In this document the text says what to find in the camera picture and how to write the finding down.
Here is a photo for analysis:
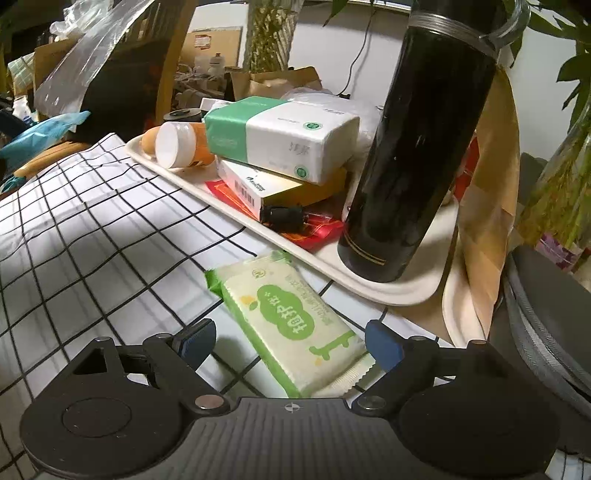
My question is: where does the white black-checked cloth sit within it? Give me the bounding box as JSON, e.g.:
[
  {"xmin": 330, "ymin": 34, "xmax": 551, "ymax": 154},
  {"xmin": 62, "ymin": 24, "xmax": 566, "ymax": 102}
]
[{"xmin": 0, "ymin": 133, "xmax": 465, "ymax": 480}]

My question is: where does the white barcode box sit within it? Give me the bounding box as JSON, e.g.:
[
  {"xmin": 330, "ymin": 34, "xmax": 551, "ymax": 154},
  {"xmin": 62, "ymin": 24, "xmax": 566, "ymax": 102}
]
[{"xmin": 215, "ymin": 158, "xmax": 348, "ymax": 223}]

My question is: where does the black thermos bottle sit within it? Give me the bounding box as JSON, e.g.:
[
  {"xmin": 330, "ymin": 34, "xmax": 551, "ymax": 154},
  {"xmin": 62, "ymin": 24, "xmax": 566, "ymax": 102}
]
[{"xmin": 336, "ymin": 0, "xmax": 504, "ymax": 284}]

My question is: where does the green white tissue pack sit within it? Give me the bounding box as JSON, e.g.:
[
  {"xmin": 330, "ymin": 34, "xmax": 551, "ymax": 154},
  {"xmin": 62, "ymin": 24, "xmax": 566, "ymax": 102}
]
[{"xmin": 203, "ymin": 96, "xmax": 362, "ymax": 186}]

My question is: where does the red packet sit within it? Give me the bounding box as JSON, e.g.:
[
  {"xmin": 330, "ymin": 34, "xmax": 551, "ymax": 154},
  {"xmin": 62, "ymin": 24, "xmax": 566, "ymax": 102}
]
[{"xmin": 204, "ymin": 179, "xmax": 346, "ymax": 253}]

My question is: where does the black round jar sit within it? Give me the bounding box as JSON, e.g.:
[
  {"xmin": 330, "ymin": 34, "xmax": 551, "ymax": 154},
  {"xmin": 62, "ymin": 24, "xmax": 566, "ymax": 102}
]
[{"xmin": 163, "ymin": 107, "xmax": 202, "ymax": 124}]

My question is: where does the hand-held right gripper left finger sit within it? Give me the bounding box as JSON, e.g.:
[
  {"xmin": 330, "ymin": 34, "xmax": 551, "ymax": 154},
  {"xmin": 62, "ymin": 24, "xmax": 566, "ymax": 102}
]
[{"xmin": 69, "ymin": 318, "xmax": 229, "ymax": 413}]

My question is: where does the white plate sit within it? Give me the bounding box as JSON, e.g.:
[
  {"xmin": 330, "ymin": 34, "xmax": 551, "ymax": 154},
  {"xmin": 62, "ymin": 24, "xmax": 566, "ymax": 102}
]
[{"xmin": 441, "ymin": 258, "xmax": 497, "ymax": 350}]

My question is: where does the brown paper bag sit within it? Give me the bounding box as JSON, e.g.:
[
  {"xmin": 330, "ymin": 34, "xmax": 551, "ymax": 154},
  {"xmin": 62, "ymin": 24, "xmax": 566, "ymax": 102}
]
[{"xmin": 441, "ymin": 60, "xmax": 522, "ymax": 324}]

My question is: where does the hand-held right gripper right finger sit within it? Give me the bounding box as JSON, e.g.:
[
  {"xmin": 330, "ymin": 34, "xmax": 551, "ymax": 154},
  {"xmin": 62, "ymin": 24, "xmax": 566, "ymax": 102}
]
[{"xmin": 352, "ymin": 320, "xmax": 506, "ymax": 412}]

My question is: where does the small black clip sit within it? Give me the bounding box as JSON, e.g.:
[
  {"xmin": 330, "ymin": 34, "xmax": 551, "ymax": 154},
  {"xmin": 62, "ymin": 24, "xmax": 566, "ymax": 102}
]
[{"xmin": 261, "ymin": 204, "xmax": 309, "ymax": 232}]

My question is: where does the blue plastic bag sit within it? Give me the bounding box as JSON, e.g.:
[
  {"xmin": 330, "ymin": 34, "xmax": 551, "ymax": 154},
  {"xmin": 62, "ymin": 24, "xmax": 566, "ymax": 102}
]
[{"xmin": 0, "ymin": 110, "xmax": 92, "ymax": 163}]

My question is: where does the grey zip case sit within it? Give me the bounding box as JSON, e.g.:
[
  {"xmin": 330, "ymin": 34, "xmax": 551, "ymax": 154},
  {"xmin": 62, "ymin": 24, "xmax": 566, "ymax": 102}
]
[{"xmin": 489, "ymin": 244, "xmax": 591, "ymax": 418}]

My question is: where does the white-capped orange bottle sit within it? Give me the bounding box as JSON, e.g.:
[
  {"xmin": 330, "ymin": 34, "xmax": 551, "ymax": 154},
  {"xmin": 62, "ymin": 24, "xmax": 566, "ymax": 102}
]
[{"xmin": 154, "ymin": 121, "xmax": 218, "ymax": 169}]

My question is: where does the white tray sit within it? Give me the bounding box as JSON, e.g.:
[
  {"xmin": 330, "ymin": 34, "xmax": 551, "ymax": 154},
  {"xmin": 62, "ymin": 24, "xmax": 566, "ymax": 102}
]
[{"xmin": 124, "ymin": 133, "xmax": 461, "ymax": 307}]

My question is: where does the taped brown parcel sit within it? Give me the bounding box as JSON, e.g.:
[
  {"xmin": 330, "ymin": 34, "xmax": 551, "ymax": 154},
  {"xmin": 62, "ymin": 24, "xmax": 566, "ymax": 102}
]
[{"xmin": 179, "ymin": 27, "xmax": 244, "ymax": 80}]

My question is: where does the tan carton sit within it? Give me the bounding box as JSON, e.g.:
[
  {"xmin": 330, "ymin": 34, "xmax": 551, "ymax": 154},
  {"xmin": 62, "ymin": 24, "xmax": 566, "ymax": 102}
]
[{"xmin": 230, "ymin": 66, "xmax": 323, "ymax": 101}]

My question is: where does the clear plastic sheet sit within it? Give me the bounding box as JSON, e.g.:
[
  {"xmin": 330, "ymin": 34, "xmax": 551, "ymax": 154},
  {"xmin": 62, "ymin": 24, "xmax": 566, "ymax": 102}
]
[{"xmin": 33, "ymin": 0, "xmax": 158, "ymax": 118}]

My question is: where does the curved wooden frame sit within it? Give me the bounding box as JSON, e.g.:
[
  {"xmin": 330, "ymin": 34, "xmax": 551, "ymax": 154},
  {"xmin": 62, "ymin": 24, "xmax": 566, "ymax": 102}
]
[{"xmin": 154, "ymin": 0, "xmax": 200, "ymax": 126}]

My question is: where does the bamboo in glass vase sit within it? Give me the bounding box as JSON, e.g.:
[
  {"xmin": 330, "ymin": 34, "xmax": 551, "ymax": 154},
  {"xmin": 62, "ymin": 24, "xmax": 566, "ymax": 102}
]
[
  {"xmin": 247, "ymin": 0, "xmax": 301, "ymax": 72},
  {"xmin": 503, "ymin": 0, "xmax": 591, "ymax": 273}
]

